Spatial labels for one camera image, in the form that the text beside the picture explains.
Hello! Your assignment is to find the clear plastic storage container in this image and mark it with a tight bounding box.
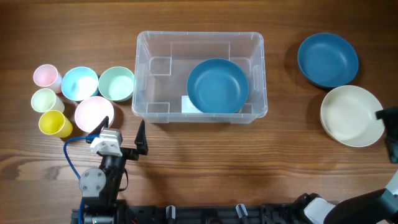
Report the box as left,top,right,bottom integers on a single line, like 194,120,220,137
132,31,269,124

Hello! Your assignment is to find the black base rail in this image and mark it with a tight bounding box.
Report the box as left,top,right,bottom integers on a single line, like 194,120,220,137
70,203,312,224

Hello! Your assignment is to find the mint green bowl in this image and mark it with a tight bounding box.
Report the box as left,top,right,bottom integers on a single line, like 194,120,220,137
98,66,135,101

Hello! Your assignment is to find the pale green cup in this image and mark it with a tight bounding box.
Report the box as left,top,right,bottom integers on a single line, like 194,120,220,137
30,88,65,113

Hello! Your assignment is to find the pink cup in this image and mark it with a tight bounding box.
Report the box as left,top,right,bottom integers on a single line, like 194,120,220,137
33,64,62,94

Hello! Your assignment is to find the yellow cup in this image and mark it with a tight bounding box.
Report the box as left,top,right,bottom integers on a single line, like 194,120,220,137
39,110,73,138

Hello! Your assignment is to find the light blue bowl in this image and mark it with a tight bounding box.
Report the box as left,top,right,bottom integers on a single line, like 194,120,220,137
61,67,99,101

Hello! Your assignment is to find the cream plate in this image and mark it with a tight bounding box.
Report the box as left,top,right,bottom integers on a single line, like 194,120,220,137
320,85,385,147

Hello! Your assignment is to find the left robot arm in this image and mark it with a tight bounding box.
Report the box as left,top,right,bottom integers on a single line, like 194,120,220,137
77,116,149,223

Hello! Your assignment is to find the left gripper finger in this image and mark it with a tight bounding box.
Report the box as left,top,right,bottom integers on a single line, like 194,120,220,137
90,116,109,135
134,120,149,155

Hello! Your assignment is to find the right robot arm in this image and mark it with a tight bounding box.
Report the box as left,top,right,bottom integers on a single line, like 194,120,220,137
303,107,397,224

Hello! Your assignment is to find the white label in container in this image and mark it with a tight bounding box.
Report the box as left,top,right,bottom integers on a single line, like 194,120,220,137
181,96,201,113

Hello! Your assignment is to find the pink bowl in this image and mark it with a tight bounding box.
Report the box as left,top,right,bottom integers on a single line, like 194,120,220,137
74,96,114,133

